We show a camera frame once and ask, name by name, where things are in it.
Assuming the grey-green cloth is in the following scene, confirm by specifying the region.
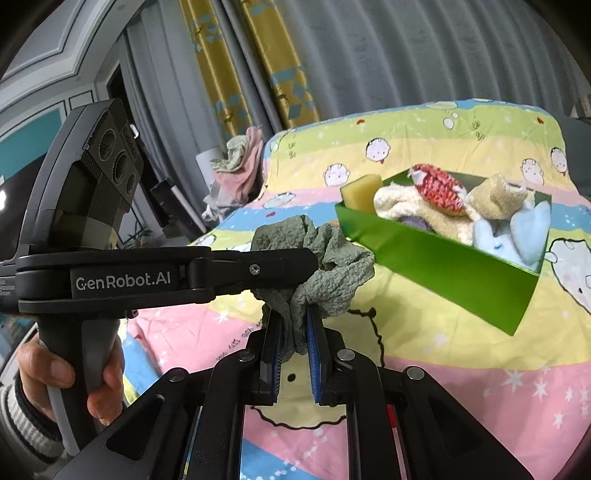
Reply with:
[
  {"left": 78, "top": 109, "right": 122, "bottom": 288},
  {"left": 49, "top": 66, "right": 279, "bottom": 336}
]
[{"left": 250, "top": 215, "right": 375, "bottom": 362}]

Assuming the striped sleeve forearm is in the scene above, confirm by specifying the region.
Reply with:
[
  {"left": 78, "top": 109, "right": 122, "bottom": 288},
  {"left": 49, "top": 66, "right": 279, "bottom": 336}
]
[{"left": 1, "top": 374, "right": 64, "bottom": 475}]

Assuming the person left hand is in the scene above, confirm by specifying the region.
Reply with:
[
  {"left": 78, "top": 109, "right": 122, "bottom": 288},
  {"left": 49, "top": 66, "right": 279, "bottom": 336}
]
[{"left": 17, "top": 332, "right": 126, "bottom": 427}]

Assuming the colourful cartoon bedsheet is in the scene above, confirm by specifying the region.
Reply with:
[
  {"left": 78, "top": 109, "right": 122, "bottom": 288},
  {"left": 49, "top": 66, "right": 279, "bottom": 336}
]
[{"left": 123, "top": 99, "right": 590, "bottom": 479}]

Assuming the pink green cloth pile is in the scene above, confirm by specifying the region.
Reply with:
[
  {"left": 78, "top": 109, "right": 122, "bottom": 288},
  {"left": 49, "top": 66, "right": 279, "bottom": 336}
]
[{"left": 201, "top": 126, "right": 264, "bottom": 223}]

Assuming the green cardboard box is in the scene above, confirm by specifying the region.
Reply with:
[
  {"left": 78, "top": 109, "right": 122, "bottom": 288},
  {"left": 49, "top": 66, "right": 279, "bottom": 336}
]
[{"left": 335, "top": 167, "right": 551, "bottom": 335}]

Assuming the purple cloth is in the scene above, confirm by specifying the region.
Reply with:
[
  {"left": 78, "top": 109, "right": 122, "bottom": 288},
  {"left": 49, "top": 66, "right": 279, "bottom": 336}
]
[{"left": 398, "top": 216, "right": 435, "bottom": 233}]

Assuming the light blue plush toy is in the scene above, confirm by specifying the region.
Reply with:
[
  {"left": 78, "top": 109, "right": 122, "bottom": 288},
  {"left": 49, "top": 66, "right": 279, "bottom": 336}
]
[{"left": 473, "top": 201, "right": 551, "bottom": 273}]

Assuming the cream fluffy towel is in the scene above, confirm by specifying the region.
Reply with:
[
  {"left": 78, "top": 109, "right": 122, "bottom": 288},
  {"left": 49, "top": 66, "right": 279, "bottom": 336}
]
[{"left": 374, "top": 183, "right": 482, "bottom": 246}]

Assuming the yellow sponge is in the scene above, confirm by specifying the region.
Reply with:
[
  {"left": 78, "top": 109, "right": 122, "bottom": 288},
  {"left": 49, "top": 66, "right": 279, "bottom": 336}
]
[{"left": 341, "top": 174, "right": 383, "bottom": 215}]

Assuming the red white patterned cloth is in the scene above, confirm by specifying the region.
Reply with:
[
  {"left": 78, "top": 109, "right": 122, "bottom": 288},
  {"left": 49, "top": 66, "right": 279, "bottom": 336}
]
[{"left": 408, "top": 164, "right": 467, "bottom": 216}]

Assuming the yellow fluffy towel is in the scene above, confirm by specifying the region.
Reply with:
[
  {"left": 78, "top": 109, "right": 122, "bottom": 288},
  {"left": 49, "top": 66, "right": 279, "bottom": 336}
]
[{"left": 465, "top": 173, "right": 535, "bottom": 220}]

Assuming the yellow patterned curtain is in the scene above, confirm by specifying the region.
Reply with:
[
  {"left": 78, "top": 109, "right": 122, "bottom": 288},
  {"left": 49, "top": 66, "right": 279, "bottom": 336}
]
[{"left": 179, "top": 1, "right": 320, "bottom": 139}]

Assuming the grey curtain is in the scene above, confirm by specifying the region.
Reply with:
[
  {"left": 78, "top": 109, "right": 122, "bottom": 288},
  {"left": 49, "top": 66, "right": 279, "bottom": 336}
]
[{"left": 117, "top": 1, "right": 590, "bottom": 211}]

